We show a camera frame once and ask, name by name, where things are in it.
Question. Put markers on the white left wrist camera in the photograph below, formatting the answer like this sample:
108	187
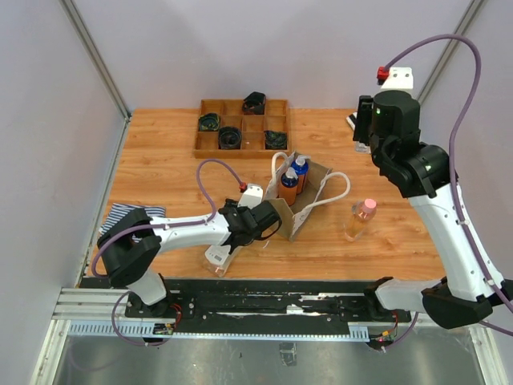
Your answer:
251	197

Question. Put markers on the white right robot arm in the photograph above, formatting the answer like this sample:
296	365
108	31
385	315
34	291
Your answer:
472	285

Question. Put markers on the square clear bottle grey cap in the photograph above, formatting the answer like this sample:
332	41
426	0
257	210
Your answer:
362	148

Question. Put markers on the rolled dark sock left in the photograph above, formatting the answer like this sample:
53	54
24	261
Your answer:
209	122

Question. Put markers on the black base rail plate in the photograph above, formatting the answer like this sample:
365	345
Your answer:
266	307

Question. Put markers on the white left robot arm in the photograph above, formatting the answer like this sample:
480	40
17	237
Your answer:
130	246

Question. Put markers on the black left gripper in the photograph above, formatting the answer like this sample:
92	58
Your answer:
232	204

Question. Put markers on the wooden compartment tray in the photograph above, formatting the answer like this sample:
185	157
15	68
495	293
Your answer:
276	118

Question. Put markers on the rolled dark sock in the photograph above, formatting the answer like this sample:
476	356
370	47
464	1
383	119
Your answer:
229	138
209	122
275	140
254	104

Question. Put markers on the rolled dark sock front middle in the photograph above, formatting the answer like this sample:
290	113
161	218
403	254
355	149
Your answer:
229	138

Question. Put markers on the clear bottle white cap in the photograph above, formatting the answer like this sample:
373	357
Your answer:
218	258

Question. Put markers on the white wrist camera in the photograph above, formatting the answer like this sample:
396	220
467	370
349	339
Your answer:
396	78
251	197

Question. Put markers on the rolled dark sock back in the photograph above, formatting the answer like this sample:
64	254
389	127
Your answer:
254	104

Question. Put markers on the burlap canvas tote bag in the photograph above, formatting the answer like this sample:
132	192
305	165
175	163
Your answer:
293	217

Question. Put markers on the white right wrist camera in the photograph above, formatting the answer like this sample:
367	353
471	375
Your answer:
396	78

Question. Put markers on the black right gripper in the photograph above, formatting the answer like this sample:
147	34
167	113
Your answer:
365	115

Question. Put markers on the amber bottle pink cap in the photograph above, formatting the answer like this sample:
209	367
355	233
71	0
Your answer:
361	215

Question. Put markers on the orange blue pump bottle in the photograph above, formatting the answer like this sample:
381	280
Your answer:
287	189
301	166

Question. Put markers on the blue white striped cloth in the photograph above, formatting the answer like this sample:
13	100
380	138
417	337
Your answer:
118	211

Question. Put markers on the rolled dark sock front right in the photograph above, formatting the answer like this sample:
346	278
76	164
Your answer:
275	140

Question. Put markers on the black white striped cloth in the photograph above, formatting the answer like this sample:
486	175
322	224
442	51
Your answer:
352	120

